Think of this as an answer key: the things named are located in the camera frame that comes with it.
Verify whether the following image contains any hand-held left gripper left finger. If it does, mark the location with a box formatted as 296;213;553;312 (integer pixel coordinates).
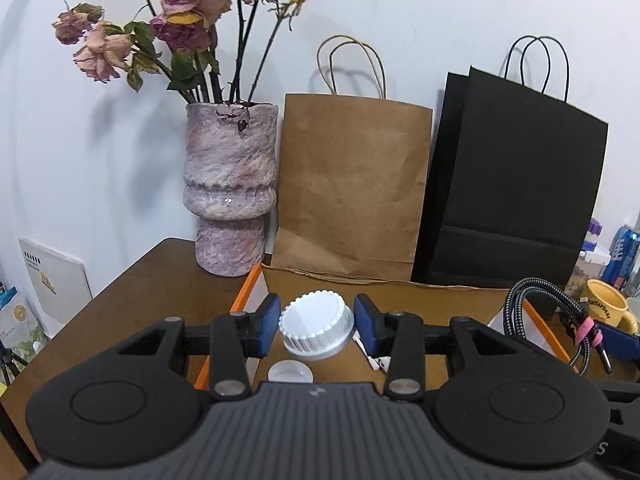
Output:
116;293;282;402

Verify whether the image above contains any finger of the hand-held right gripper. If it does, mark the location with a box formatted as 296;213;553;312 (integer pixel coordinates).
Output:
594;321;640;361

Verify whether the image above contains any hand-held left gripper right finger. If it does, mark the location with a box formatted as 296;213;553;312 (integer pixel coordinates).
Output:
353;293;527;403

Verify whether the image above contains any large white ribbed lid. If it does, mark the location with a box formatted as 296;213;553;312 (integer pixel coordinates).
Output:
278;290;357;362

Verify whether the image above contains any braided cable with pink tie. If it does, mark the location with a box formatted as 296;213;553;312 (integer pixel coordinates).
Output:
502;275;614;377

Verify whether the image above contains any red cardboard box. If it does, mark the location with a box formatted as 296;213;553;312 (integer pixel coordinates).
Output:
194;262;587;397

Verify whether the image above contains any yellow bear mug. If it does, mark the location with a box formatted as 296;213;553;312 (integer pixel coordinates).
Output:
579;278;640;334

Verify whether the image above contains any small white cap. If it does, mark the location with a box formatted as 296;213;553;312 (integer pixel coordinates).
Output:
267;360;315;385

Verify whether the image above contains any blue drink can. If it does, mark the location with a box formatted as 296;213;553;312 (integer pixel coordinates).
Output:
599;225;640;288

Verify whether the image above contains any purple lidded jar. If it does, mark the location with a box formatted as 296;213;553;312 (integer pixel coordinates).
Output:
582;217;604;252

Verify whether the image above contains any brown paper bag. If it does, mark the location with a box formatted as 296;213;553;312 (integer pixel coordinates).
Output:
270;35;434;284

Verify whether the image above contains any mottled purple vase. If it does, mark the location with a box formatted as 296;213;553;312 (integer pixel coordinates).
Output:
182;101;280;278

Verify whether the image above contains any black paper bag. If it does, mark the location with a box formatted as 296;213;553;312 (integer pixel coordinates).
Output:
410;35;610;289

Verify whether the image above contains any white card with yellow logo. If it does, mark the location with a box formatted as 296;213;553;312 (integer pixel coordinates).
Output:
18;237;94;333

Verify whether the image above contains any black tripod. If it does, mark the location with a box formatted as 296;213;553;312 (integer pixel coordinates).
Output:
0;346;30;386

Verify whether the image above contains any dried rose bouquet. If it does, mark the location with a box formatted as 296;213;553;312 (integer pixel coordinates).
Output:
52;0;322;107

